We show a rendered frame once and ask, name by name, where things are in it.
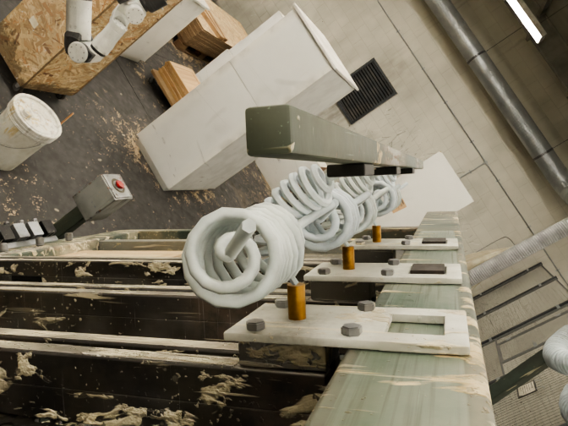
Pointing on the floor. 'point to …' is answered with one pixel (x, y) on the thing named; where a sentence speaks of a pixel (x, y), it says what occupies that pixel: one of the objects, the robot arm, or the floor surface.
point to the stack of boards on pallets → (205, 40)
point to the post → (68, 223)
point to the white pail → (25, 129)
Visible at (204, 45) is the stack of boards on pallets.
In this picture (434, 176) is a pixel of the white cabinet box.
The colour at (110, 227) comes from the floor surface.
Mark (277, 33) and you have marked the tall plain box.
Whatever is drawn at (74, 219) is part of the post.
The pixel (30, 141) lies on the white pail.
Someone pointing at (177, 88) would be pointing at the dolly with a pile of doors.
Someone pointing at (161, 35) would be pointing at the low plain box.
